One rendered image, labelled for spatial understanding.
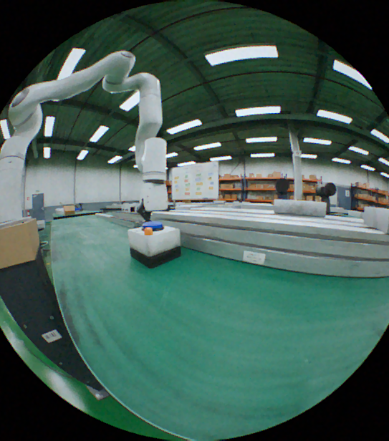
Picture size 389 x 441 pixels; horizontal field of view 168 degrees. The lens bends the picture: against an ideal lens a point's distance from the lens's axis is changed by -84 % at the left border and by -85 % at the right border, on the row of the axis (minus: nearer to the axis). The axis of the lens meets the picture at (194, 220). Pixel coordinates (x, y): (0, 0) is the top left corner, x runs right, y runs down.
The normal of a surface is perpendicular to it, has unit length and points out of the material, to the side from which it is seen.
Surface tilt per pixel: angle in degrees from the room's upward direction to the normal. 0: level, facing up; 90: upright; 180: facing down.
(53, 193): 90
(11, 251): 90
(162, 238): 90
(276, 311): 0
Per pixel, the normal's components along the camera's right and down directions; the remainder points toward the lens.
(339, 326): 0.00, -0.99
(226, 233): -0.60, 0.12
